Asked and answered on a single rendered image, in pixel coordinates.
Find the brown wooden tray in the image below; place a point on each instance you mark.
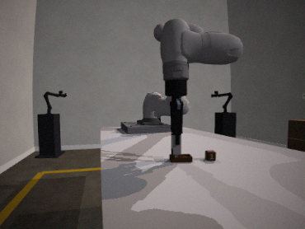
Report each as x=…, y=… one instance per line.
x=183, y=158

